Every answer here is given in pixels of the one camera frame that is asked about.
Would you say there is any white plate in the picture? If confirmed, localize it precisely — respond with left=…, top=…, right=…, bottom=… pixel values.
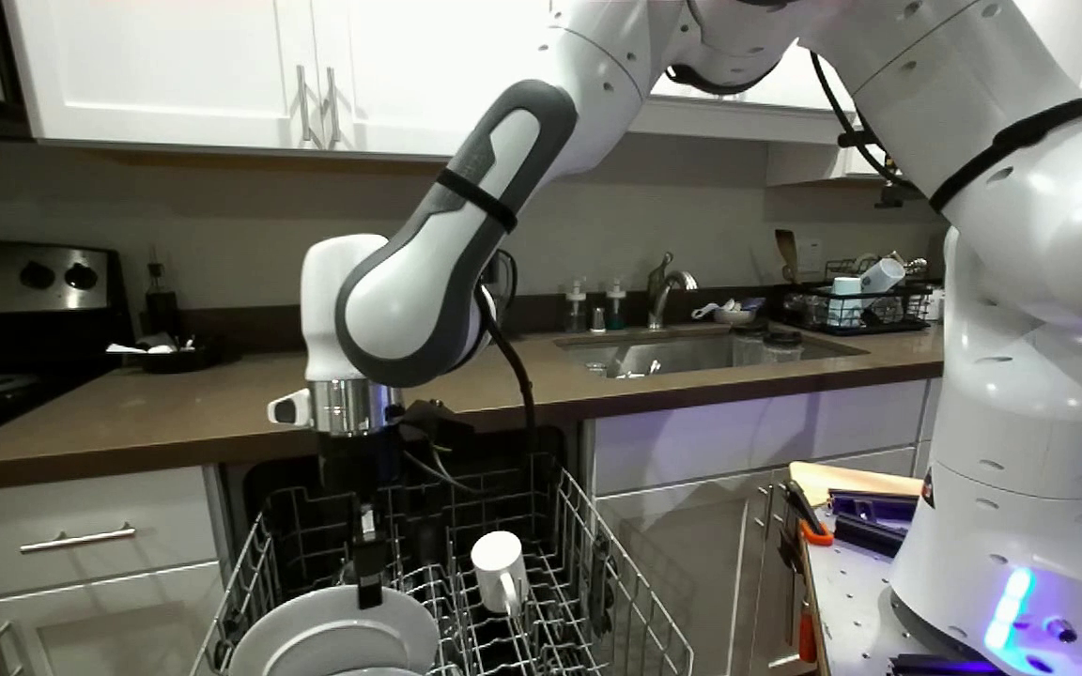
left=226, top=584, right=441, bottom=676

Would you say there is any dishwasher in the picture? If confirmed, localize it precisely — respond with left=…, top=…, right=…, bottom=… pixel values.
left=189, top=427, right=698, bottom=676

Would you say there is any dishwasher rack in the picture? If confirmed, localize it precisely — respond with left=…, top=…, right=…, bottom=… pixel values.
left=189, top=460, right=698, bottom=676

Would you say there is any white mug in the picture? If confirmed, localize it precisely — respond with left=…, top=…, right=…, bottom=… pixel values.
left=470, top=530, right=532, bottom=617

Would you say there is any black dish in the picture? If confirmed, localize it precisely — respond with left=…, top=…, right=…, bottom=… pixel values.
left=107, top=332, right=220, bottom=375

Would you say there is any white drawer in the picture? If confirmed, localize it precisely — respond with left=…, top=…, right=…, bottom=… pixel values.
left=0, top=467, right=224, bottom=602

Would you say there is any dark glass bottle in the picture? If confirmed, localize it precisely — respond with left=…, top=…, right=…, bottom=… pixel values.
left=144, top=263, right=181, bottom=341

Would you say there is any white lower cabinet door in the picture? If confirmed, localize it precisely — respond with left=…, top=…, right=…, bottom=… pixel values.
left=0, top=561, right=228, bottom=676

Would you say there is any tap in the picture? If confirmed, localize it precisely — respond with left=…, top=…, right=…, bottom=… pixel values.
left=645, top=251, right=700, bottom=330

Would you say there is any white under-sink cabinet door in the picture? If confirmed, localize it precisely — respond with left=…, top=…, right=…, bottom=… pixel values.
left=595, top=469, right=779, bottom=676

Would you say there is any sink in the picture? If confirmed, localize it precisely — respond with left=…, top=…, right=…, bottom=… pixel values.
left=555, top=327, right=868, bottom=381

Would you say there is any small white bowl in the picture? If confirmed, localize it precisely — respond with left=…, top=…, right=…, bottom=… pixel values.
left=691, top=298, right=760, bottom=328

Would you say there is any white upper cabinet door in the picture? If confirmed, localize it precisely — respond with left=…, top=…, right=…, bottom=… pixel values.
left=311, top=0, right=563, bottom=158
left=4, top=0, right=328, bottom=151

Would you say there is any orange and black clamp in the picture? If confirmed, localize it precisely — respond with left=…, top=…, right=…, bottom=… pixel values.
left=781, top=479, right=836, bottom=548

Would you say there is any wooden board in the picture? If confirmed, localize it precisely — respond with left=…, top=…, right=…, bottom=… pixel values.
left=789, top=460, right=924, bottom=509

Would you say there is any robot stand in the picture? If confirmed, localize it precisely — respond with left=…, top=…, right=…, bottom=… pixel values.
left=788, top=460, right=1082, bottom=676

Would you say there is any white cup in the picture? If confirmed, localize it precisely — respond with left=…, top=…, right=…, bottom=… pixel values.
left=859, top=257, right=907, bottom=295
left=827, top=276, right=865, bottom=329

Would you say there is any black box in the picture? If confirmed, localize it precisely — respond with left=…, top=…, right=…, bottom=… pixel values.
left=827, top=487, right=920, bottom=558

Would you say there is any black dish drying rack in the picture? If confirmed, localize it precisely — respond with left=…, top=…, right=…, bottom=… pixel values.
left=781, top=276, right=935, bottom=337

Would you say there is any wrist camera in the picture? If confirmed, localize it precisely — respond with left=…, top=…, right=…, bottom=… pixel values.
left=397, top=398, right=476, bottom=461

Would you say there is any drawer handle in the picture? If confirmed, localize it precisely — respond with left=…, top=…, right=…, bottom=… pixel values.
left=19, top=523, right=139, bottom=556

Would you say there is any upper cabinet door handle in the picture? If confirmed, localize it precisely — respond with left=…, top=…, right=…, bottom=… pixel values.
left=320, top=66, right=344, bottom=150
left=292, top=64, right=313, bottom=147

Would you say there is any under-sink cabinet door handle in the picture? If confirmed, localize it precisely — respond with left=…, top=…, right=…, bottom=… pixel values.
left=753, top=483, right=774, bottom=566

